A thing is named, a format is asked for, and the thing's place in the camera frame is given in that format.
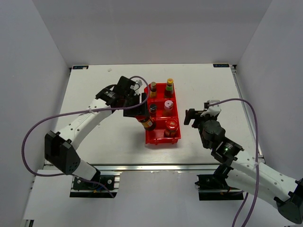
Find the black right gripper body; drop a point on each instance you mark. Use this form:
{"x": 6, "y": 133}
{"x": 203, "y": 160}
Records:
{"x": 203, "y": 141}

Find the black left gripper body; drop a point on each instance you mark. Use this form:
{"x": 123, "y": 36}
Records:
{"x": 131, "y": 100}

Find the red-lidded brown sauce jar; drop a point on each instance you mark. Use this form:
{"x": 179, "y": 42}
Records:
{"x": 171, "y": 128}

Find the pink-lidded spice jar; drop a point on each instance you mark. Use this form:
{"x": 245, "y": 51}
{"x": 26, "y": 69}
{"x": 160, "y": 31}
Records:
{"x": 168, "y": 108}

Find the green-label red sauce bottle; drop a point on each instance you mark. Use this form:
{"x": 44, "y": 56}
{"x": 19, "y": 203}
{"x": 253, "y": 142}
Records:
{"x": 169, "y": 89}

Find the yellow-label brown sauce bottle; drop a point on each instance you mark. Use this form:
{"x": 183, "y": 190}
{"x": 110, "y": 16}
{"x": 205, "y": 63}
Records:
{"x": 153, "y": 90}

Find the small dark pepper shaker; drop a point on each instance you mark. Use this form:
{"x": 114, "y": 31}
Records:
{"x": 153, "y": 110}

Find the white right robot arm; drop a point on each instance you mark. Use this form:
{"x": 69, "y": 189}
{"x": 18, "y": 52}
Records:
{"x": 241, "y": 170}

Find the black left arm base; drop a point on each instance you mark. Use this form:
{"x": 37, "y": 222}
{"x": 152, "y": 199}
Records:
{"x": 105, "y": 186}

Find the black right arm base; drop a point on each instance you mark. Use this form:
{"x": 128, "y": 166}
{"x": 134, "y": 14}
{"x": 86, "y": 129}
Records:
{"x": 213, "y": 189}

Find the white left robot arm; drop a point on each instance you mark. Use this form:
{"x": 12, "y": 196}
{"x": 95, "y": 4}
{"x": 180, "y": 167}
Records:
{"x": 61, "y": 146}

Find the red plastic divided bin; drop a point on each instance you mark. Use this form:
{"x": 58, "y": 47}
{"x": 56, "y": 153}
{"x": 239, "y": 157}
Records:
{"x": 156, "y": 136}

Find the blue corner label left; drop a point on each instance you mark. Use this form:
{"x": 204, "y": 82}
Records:
{"x": 80, "y": 67}

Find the blue corner label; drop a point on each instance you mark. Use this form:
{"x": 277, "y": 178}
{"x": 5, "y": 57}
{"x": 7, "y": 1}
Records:
{"x": 217, "y": 65}
{"x": 80, "y": 67}

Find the blue corner label right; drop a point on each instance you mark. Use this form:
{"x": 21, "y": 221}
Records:
{"x": 217, "y": 65}

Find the aluminium right side rail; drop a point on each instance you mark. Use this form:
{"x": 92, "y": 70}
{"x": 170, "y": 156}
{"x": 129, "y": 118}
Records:
{"x": 249, "y": 114}

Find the aluminium rail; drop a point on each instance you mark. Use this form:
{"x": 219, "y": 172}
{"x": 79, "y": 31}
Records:
{"x": 157, "y": 167}
{"x": 249, "y": 114}

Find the aluminium front rail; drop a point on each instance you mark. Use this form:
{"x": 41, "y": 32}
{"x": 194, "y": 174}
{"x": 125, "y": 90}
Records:
{"x": 157, "y": 167}

